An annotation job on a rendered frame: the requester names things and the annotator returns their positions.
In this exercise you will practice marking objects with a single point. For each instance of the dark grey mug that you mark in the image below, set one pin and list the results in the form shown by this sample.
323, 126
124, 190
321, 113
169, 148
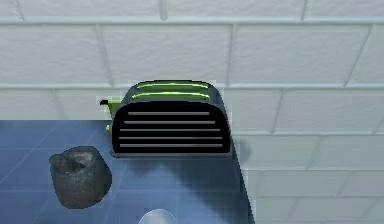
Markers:
80, 180

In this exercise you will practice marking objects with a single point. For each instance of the black and green toaster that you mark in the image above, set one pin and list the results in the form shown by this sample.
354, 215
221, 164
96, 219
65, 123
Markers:
170, 133

